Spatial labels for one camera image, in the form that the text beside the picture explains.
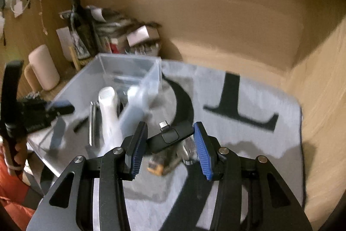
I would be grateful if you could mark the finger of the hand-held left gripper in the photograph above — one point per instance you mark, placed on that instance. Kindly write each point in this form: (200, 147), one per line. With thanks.
(58, 133)
(62, 108)

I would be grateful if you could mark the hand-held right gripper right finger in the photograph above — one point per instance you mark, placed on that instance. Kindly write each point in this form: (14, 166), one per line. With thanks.
(204, 152)

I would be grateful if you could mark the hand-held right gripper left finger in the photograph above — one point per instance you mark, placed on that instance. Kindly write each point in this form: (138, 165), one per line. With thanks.
(136, 149)

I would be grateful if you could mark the black adapter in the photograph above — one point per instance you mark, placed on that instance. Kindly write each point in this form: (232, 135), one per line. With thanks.
(165, 139)

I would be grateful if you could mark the white and metal can opener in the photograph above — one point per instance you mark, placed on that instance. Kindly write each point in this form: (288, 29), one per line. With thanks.
(108, 112)

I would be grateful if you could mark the clear plastic storage box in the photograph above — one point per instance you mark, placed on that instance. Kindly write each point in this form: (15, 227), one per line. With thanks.
(129, 66)

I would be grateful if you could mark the person's left hand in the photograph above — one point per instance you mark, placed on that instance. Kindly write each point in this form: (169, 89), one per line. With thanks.
(17, 155)

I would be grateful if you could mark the small metal item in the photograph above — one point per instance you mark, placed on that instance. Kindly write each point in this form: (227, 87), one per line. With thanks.
(189, 152)

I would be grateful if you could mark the small brass connector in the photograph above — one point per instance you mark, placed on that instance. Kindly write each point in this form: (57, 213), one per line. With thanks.
(156, 168)

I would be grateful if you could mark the pink mug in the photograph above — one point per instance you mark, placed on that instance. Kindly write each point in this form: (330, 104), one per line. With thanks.
(43, 66)

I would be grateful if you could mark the yellow wooden stick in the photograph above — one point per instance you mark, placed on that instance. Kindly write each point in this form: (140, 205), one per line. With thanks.
(75, 57)

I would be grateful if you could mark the white paper card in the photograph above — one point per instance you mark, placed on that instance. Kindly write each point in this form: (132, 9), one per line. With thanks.
(63, 41)

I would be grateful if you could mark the grey mat with black letters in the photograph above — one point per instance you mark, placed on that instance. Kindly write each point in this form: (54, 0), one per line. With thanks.
(243, 90)

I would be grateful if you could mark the dark wine bottle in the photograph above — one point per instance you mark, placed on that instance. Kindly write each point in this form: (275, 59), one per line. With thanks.
(83, 36)

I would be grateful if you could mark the stack of books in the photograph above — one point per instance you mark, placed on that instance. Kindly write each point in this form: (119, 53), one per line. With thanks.
(113, 30)

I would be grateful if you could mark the small white bowl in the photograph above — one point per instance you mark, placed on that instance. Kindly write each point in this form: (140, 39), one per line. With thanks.
(142, 49)

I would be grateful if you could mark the small white box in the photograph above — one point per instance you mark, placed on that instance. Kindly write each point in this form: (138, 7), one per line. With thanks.
(142, 34)

